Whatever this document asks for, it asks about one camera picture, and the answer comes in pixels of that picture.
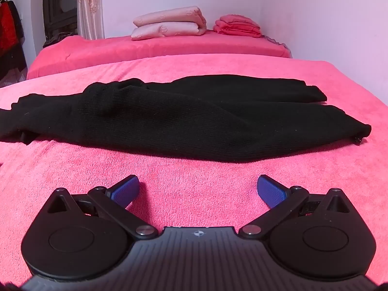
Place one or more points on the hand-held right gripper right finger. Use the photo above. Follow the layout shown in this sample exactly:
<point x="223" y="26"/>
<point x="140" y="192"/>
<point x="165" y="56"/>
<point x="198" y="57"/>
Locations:
<point x="271" y="191"/>

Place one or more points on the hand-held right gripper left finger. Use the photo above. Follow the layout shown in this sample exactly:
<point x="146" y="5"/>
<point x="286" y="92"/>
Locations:
<point x="125" y="191"/>

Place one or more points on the black knit pants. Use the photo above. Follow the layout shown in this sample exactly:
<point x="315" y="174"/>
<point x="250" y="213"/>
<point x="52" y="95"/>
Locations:
<point x="182" y="121"/>

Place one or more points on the pink terry blanket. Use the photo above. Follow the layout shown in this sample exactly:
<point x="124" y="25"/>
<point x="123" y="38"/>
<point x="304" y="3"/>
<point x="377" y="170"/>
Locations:
<point x="197" y="188"/>

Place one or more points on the pink bed sheet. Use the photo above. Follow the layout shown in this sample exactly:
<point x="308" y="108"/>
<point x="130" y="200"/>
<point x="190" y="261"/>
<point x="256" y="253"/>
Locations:
<point x="151" y="47"/>

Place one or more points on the folded pale pink quilt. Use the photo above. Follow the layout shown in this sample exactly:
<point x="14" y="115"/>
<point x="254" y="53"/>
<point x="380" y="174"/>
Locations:
<point x="169" y="15"/>
<point x="166" y="31"/>

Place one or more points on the folded red blanket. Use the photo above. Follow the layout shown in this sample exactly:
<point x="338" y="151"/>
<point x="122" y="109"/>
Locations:
<point x="238" y="27"/>

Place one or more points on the dark hanging garment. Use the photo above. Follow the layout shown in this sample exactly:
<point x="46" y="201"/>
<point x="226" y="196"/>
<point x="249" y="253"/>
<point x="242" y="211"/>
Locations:
<point x="18" y="51"/>

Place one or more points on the pale floral curtain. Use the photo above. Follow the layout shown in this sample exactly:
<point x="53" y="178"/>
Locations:
<point x="91" y="6"/>

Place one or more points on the red hanging garment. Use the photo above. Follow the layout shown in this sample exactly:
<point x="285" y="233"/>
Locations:
<point x="7" y="27"/>

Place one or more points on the dark window frame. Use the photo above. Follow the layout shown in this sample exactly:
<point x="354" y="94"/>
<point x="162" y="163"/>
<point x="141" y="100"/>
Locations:
<point x="59" y="9"/>

